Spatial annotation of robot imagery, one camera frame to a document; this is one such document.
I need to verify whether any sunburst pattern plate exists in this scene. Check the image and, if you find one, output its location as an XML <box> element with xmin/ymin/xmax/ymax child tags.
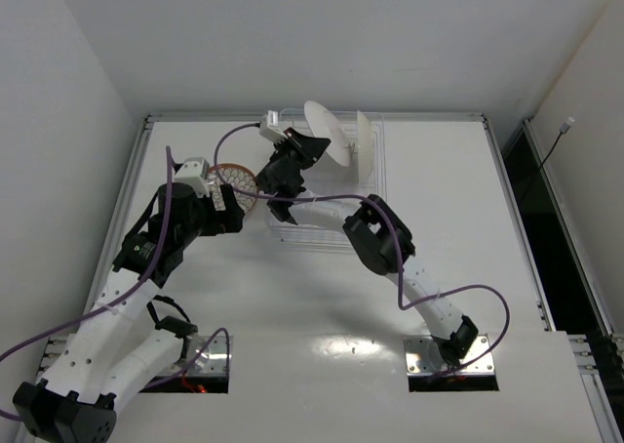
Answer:
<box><xmin>303</xmin><ymin>101</ymin><xmax>351</xmax><ymax>167</ymax></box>

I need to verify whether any large flower pattern plate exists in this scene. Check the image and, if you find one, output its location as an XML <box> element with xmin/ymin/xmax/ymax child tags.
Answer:
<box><xmin>356</xmin><ymin>111</ymin><xmax>374</xmax><ymax>185</ymax></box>

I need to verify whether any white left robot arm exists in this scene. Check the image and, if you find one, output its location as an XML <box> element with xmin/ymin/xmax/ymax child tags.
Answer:
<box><xmin>13</xmin><ymin>182</ymin><xmax>244</xmax><ymax>442</ymax></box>

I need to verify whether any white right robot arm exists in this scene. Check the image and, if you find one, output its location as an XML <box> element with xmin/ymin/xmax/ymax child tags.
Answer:
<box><xmin>256</xmin><ymin>126</ymin><xmax>478</xmax><ymax>367</ymax></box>

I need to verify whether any small flower pattern plate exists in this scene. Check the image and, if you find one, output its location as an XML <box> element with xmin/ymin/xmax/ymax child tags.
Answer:
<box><xmin>208</xmin><ymin>163</ymin><xmax>258</xmax><ymax>211</ymax></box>

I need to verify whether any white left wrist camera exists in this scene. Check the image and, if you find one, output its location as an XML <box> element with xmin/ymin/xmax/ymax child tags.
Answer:
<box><xmin>174</xmin><ymin>157</ymin><xmax>210</xmax><ymax>197</ymax></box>

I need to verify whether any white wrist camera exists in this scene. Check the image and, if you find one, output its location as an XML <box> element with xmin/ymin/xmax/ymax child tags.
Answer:
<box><xmin>258</xmin><ymin>110</ymin><xmax>286</xmax><ymax>143</ymax></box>
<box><xmin>174</xmin><ymin>157</ymin><xmax>210</xmax><ymax>197</ymax></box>

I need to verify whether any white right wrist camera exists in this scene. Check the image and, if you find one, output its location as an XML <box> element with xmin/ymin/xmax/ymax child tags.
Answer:
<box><xmin>258</xmin><ymin>110</ymin><xmax>286</xmax><ymax>143</ymax></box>

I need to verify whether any white wire dish rack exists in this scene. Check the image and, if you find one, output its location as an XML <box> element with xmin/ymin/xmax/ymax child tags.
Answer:
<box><xmin>265</xmin><ymin>108</ymin><xmax>386</xmax><ymax>249</ymax></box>

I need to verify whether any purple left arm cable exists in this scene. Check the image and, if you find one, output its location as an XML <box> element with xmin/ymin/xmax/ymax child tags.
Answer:
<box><xmin>0</xmin><ymin>144</ymin><xmax>230</xmax><ymax>421</ymax></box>

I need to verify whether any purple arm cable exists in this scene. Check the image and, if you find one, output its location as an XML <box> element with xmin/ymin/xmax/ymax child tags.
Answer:
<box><xmin>214</xmin><ymin>123</ymin><xmax>511</xmax><ymax>379</ymax></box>
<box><xmin>0</xmin><ymin>144</ymin><xmax>230</xmax><ymax>421</ymax></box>

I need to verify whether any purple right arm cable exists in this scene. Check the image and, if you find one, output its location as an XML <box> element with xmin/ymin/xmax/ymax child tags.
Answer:
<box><xmin>214</xmin><ymin>123</ymin><xmax>511</xmax><ymax>379</ymax></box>

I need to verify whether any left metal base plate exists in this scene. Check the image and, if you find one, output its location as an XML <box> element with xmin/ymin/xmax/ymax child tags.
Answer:
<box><xmin>187</xmin><ymin>335</ymin><xmax>232</xmax><ymax>378</ymax></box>

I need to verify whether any metal base plate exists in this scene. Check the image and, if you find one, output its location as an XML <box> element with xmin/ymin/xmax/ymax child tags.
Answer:
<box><xmin>187</xmin><ymin>335</ymin><xmax>232</xmax><ymax>378</ymax></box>
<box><xmin>403</xmin><ymin>335</ymin><xmax>495</xmax><ymax>378</ymax></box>

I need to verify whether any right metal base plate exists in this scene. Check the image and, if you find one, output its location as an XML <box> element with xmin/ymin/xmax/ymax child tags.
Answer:
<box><xmin>403</xmin><ymin>335</ymin><xmax>495</xmax><ymax>378</ymax></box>

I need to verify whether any black wall cable with plug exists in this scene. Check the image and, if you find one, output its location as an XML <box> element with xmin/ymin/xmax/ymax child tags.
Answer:
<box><xmin>538</xmin><ymin>116</ymin><xmax>576</xmax><ymax>171</ymax></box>

